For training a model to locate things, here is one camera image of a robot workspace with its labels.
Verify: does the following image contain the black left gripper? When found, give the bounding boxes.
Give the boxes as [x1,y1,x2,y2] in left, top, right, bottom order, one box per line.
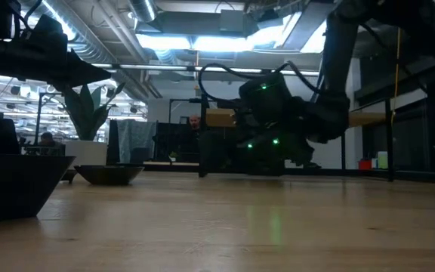
[13,13,112,91]

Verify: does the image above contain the black wavy square mini plate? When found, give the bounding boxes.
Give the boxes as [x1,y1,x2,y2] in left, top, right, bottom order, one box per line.
[0,153,76,224]

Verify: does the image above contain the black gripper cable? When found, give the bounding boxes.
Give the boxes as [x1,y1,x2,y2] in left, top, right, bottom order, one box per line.
[197,61,322,103]

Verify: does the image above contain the green plant in white pot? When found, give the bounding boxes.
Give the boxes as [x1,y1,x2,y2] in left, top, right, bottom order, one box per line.
[60,82,126,168]

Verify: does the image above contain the person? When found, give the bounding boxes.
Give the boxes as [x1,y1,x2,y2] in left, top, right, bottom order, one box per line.
[181,114,203,163]
[38,131,66,156]

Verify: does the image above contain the white green canister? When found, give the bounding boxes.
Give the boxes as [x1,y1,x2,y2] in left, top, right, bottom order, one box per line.
[376,150,389,170]

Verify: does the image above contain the small black square mini plate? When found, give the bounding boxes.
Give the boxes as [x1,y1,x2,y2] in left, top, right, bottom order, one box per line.
[60,168,78,184]

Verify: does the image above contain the long ceiling light bar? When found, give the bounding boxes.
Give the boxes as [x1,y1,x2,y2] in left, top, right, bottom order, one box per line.
[91,62,320,79]

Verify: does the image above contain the grey fabric chair back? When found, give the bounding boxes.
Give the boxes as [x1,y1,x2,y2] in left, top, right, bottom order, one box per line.
[116,119,158,164]

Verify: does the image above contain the bright ceiling light panel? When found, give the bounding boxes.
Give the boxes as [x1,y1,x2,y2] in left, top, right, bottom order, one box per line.
[300,18,328,54]
[136,33,248,53]

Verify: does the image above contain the wooden shelf riser black frame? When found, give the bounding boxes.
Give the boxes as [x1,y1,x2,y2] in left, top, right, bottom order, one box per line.
[198,92,396,182]

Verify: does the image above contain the orange hanging cable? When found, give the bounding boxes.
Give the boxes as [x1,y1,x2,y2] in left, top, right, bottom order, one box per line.
[389,28,403,125]

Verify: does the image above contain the yellow hanging cable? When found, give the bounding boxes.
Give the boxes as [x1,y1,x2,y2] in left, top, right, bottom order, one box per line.
[193,50,200,91]

